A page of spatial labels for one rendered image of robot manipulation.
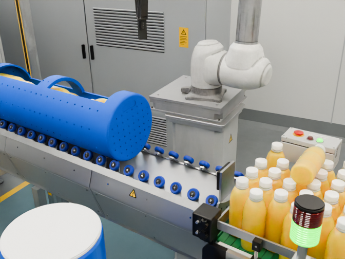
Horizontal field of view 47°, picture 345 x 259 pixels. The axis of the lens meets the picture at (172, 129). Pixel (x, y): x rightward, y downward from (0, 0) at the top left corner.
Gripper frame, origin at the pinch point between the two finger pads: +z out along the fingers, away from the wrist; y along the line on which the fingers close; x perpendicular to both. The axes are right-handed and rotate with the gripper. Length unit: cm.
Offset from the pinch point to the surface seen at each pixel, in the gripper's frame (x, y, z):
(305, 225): 13, 85, 27
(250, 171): 23, 45, 38
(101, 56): 10, -191, 58
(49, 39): -30, -232, 49
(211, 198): 13, 37, 51
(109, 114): -14.7, 1.8, 30.4
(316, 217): 15, 86, 24
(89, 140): -22.8, -3.2, 42.3
